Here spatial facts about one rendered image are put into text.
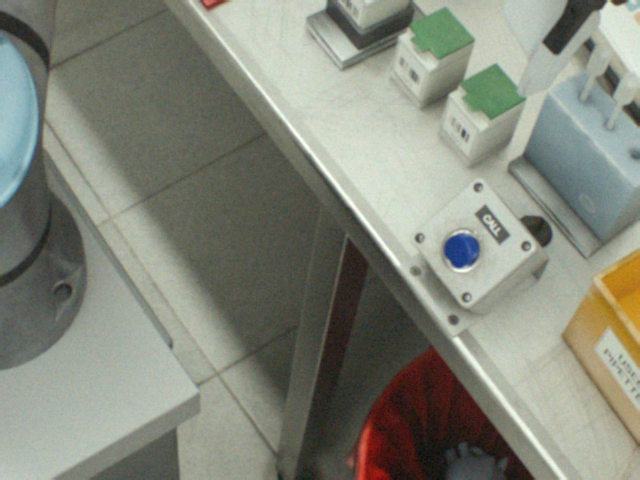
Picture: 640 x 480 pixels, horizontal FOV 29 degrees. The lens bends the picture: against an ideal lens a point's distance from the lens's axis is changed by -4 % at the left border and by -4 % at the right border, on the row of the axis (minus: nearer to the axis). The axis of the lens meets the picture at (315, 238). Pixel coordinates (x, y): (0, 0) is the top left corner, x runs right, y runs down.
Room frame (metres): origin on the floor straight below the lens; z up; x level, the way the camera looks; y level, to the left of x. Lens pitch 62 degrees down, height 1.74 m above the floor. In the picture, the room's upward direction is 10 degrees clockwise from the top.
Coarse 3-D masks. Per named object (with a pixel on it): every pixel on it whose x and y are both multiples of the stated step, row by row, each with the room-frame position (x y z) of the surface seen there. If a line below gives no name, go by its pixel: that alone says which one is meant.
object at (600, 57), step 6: (594, 48) 0.57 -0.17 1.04; (600, 48) 0.57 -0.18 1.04; (606, 48) 0.57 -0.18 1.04; (594, 54) 0.57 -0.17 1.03; (600, 54) 0.57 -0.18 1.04; (606, 54) 0.57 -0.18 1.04; (594, 60) 0.57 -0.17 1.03; (600, 60) 0.56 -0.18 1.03; (606, 60) 0.56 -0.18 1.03; (588, 66) 0.57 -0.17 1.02; (594, 66) 0.56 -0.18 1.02; (600, 66) 0.56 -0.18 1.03; (606, 66) 0.57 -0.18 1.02; (594, 72) 0.56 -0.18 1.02; (600, 72) 0.56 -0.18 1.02
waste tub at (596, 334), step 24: (624, 264) 0.44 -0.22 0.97; (600, 288) 0.41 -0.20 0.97; (624, 288) 0.45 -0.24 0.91; (576, 312) 0.42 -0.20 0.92; (600, 312) 0.41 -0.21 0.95; (624, 312) 0.40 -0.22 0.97; (576, 336) 0.41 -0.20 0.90; (600, 336) 0.40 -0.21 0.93; (624, 336) 0.39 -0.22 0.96; (600, 360) 0.39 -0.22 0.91; (624, 360) 0.38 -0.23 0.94; (600, 384) 0.38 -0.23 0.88; (624, 384) 0.37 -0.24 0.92; (624, 408) 0.36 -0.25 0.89
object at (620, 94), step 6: (624, 78) 0.55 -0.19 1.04; (630, 78) 0.55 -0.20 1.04; (636, 78) 0.55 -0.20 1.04; (624, 84) 0.54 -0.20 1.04; (630, 84) 0.54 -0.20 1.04; (636, 84) 0.55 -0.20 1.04; (618, 90) 0.55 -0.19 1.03; (624, 90) 0.54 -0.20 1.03; (630, 90) 0.54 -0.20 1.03; (636, 90) 0.54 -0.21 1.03; (618, 96) 0.54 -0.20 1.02; (624, 96) 0.54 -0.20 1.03; (630, 96) 0.54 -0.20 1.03; (618, 102) 0.54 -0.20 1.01; (624, 102) 0.54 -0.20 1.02; (630, 102) 0.54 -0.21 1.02
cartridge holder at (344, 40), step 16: (336, 0) 0.67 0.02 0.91; (320, 16) 0.67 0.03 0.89; (336, 16) 0.66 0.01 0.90; (400, 16) 0.66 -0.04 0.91; (416, 16) 0.69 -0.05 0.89; (320, 32) 0.65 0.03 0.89; (336, 32) 0.65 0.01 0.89; (352, 32) 0.65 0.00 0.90; (368, 32) 0.64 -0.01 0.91; (384, 32) 0.65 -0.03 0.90; (400, 32) 0.66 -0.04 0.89; (336, 48) 0.64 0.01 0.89; (352, 48) 0.64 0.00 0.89; (368, 48) 0.64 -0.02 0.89
